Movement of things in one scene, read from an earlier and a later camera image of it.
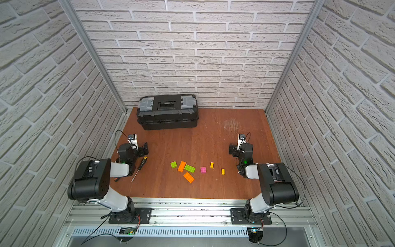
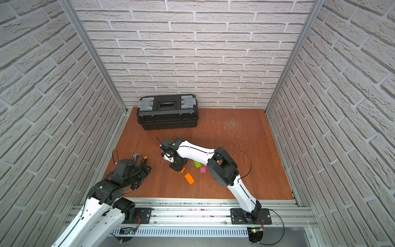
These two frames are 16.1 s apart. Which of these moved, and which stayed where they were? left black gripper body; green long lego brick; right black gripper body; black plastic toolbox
Moved: left black gripper body; green long lego brick; right black gripper body
Stayed: black plastic toolbox
